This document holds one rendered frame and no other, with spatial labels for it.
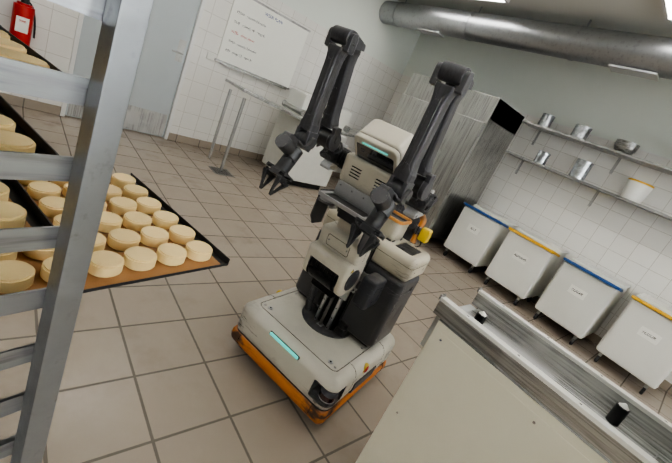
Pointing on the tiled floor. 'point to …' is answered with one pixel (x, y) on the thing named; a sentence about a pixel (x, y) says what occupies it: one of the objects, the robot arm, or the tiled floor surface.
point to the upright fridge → (460, 147)
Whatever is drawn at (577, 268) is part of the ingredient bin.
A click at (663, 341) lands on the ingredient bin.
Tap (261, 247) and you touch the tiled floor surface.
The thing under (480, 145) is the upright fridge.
